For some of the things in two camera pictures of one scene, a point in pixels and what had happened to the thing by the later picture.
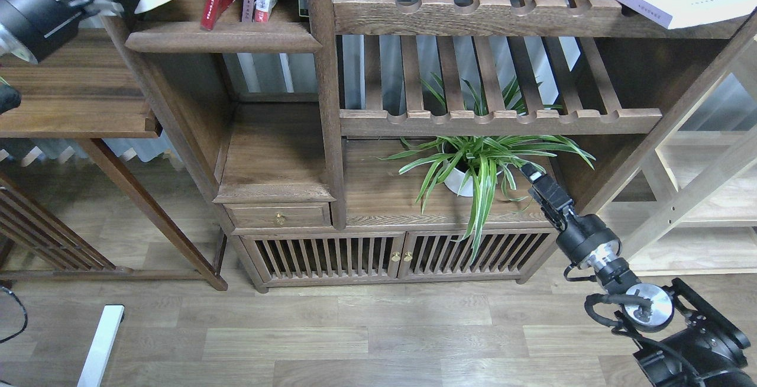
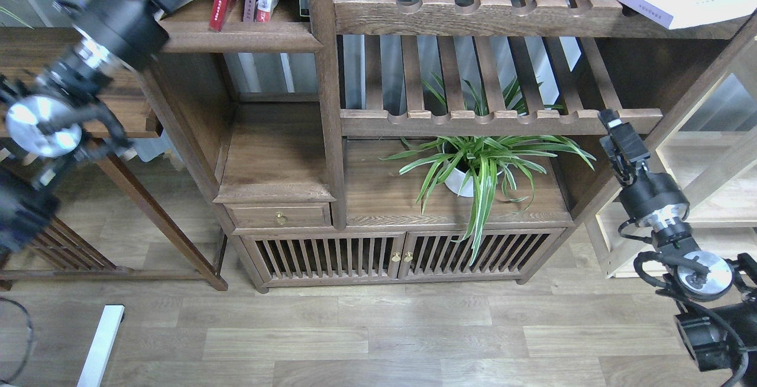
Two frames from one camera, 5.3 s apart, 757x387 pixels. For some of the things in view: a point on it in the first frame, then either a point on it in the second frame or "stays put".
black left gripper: x=41 y=2 -> x=126 y=28
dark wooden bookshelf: x=389 y=132 stays put
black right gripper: x=584 y=239 -> x=653 y=200
